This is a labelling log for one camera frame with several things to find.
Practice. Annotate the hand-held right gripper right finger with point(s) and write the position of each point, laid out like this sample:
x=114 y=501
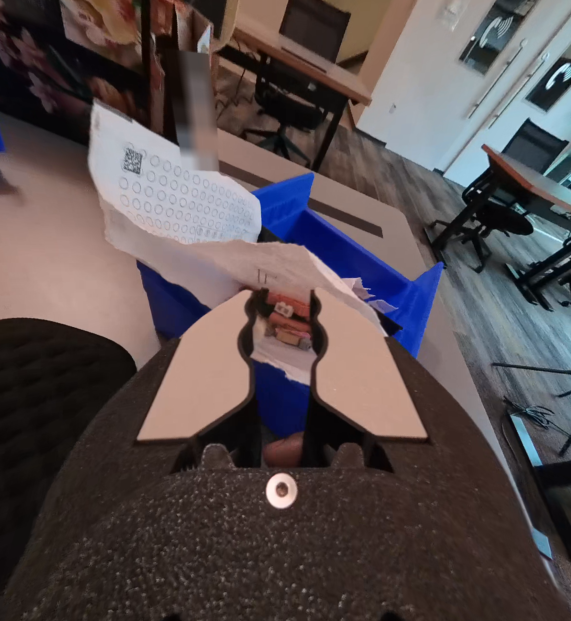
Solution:
x=363 y=383

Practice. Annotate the long brown-edged table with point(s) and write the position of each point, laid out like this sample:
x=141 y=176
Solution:
x=542 y=184

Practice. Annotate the light wood office desk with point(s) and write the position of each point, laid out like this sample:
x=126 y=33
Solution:
x=314 y=68

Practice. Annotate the white paper bags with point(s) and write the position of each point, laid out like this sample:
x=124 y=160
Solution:
x=193 y=228

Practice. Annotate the black mesh office chair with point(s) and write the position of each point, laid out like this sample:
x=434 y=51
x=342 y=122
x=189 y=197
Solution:
x=290 y=106

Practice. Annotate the orchid print lego box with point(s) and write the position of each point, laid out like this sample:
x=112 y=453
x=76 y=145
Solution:
x=72 y=48

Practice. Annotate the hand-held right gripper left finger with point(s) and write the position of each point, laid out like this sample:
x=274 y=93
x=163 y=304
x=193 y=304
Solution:
x=203 y=383

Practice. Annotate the terracotta lego pieces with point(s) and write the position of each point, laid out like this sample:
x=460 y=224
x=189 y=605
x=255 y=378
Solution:
x=290 y=320

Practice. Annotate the dark wall poster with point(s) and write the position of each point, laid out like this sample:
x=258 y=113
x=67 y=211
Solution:
x=489 y=39
x=557 y=82

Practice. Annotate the black mesh chair seat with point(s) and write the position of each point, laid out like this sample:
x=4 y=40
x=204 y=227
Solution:
x=38 y=398

